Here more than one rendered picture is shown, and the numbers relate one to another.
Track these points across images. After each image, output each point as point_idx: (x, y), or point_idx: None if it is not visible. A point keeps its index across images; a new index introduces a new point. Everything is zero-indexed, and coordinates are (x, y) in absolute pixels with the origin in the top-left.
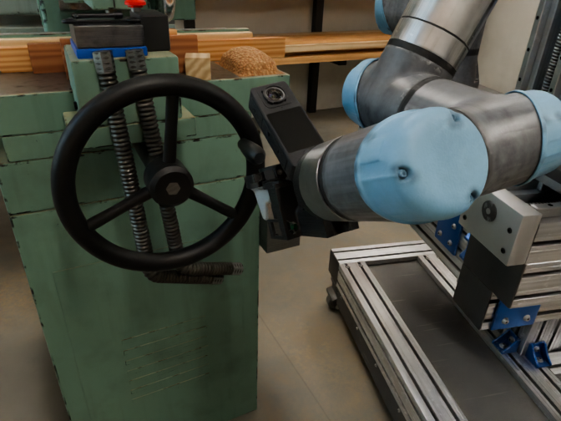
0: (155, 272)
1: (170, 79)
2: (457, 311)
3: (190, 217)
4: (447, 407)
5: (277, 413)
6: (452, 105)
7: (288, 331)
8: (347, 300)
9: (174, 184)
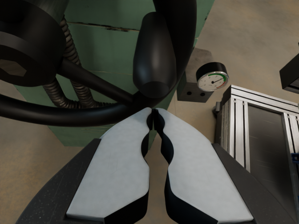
0: (63, 106)
1: None
2: (287, 162)
3: (123, 56)
4: None
5: (158, 157)
6: None
7: (184, 115)
8: (224, 119)
9: (12, 62)
